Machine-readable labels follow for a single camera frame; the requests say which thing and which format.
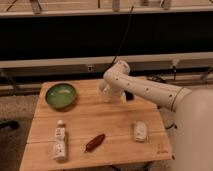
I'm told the black rectangular block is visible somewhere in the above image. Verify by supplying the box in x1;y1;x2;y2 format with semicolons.
124;91;134;101

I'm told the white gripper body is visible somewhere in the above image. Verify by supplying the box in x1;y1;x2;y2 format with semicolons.
107;85;126;103

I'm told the white plastic bottle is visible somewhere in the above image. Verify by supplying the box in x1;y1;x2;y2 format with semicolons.
53;120;67;162

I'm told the red chili pepper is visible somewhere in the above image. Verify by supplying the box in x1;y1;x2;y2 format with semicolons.
85;134;105;152

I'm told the wooden table board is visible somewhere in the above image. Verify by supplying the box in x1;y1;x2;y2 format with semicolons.
20;79;172;171

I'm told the green ceramic bowl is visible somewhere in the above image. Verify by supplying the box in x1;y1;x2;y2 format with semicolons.
45;83;77;109

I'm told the black hanging cable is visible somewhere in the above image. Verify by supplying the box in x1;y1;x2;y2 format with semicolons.
110;4;135;66

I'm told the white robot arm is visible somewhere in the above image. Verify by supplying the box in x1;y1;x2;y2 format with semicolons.
103;60;213;171

